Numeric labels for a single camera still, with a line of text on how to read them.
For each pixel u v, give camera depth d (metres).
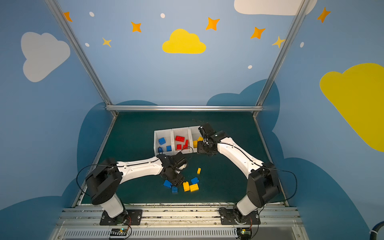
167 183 0.84
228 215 0.75
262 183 0.43
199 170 0.90
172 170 0.64
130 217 0.73
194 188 0.82
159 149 0.96
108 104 1.15
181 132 1.06
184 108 1.27
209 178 0.89
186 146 1.01
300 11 0.71
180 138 1.04
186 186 0.83
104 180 0.45
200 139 1.03
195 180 0.86
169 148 1.01
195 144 0.98
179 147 1.00
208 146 0.62
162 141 1.02
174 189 0.82
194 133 1.03
